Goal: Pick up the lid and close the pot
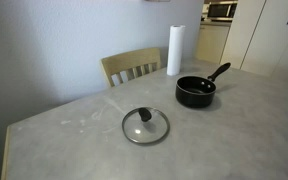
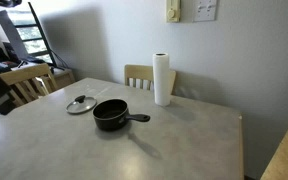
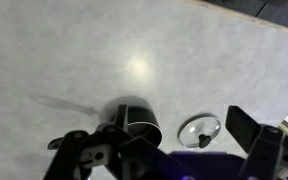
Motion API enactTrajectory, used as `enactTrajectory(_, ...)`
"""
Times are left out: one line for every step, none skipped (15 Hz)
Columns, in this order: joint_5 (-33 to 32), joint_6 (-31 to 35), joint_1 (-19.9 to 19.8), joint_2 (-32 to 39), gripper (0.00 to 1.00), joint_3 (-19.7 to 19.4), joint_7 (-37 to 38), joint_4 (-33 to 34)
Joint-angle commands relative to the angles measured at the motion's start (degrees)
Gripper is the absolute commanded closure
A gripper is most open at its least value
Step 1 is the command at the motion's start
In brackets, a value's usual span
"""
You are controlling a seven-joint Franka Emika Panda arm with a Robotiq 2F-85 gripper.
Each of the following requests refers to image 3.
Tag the glass lid with black knob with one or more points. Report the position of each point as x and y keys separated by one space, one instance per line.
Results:
x=197 y=128

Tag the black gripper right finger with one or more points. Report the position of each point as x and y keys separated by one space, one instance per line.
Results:
x=270 y=153

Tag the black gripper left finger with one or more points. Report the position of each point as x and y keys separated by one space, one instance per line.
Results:
x=84 y=156

